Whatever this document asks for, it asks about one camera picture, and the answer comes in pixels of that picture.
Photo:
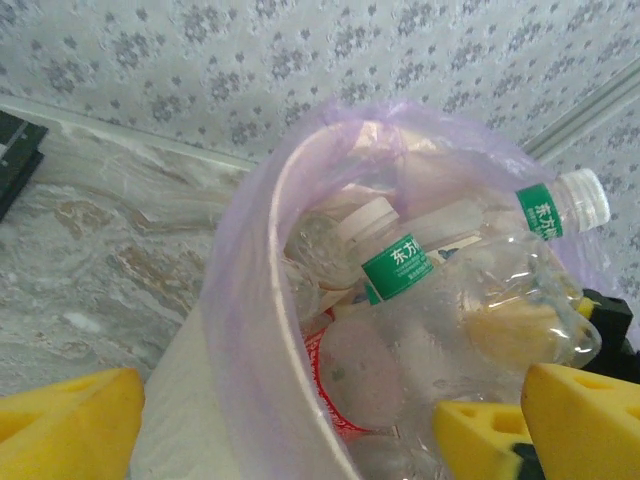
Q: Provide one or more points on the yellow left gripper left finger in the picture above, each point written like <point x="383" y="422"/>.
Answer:
<point x="65" y="430"/>

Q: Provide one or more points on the white baseboard strip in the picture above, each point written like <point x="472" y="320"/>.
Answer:
<point x="125" y="132"/>

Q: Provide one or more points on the purple plastic bin liner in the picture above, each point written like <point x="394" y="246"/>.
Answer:
<point x="240" y="280"/>

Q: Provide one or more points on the cream plastic bin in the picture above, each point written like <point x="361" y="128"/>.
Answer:
<point x="190" y="400"/>

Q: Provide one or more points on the white wall corner trim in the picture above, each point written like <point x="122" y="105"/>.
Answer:
<point x="585" y="110"/>

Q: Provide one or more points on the clear plastic bottle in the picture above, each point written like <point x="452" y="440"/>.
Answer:
<point x="310" y="240"/>

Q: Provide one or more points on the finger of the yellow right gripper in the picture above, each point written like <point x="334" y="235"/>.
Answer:
<point x="475" y="445"/>
<point x="587" y="307"/>

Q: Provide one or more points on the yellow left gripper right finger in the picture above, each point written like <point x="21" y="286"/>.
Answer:
<point x="585" y="435"/>

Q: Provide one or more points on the black flat object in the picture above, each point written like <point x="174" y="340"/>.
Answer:
<point x="17" y="155"/>

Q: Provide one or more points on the green neck band white-cap bottle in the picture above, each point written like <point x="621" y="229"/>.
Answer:
<point x="540" y="210"/>
<point x="395" y="270"/>

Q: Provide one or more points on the red label plastic bottle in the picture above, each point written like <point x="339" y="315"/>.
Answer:
<point x="360" y="370"/>

